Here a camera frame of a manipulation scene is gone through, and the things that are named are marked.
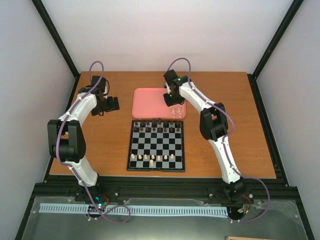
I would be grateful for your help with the black white chess board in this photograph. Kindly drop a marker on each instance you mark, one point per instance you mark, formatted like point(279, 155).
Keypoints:
point(158, 137)

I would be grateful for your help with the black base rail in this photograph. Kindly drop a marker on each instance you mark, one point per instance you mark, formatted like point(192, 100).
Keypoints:
point(208, 190)

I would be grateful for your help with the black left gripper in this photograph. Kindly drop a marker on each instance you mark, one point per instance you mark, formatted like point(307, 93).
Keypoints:
point(96, 111)

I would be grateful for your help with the black aluminium frame post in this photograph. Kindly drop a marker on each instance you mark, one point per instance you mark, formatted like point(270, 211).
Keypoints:
point(44, 15)

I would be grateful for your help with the light blue cable duct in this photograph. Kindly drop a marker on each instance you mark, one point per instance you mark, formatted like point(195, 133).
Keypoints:
point(136, 210)

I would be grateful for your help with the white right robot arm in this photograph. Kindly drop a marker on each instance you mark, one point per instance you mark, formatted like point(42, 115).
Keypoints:
point(213, 126)

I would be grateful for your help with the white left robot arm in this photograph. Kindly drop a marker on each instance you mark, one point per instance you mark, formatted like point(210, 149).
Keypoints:
point(66, 140)

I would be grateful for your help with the white chess king piece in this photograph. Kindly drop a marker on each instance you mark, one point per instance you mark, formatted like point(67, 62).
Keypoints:
point(151, 162)

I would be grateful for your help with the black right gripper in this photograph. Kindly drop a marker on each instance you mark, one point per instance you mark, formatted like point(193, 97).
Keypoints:
point(169, 103)

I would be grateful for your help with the pink plastic tray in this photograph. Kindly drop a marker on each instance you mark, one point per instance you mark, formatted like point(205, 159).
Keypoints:
point(149, 103)

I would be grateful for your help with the black right frame post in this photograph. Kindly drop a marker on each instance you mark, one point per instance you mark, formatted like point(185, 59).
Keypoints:
point(283, 26)

